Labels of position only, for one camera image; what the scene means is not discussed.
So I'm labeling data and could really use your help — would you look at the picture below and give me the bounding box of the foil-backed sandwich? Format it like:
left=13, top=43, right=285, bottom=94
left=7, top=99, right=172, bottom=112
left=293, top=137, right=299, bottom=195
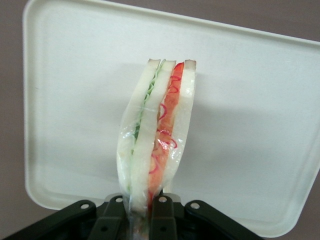
left=116, top=58, right=198, bottom=240

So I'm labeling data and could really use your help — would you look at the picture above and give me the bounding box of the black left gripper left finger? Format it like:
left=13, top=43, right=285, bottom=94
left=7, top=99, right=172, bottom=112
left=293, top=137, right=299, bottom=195
left=3, top=194, right=131, bottom=240

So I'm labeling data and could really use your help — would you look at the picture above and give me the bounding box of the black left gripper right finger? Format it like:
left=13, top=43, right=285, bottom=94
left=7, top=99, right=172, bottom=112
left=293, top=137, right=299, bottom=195
left=146, top=195, right=267, bottom=240

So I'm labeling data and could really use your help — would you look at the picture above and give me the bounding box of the cream plastic tray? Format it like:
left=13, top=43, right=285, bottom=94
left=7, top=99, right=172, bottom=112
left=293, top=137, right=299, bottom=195
left=22, top=0, right=320, bottom=238

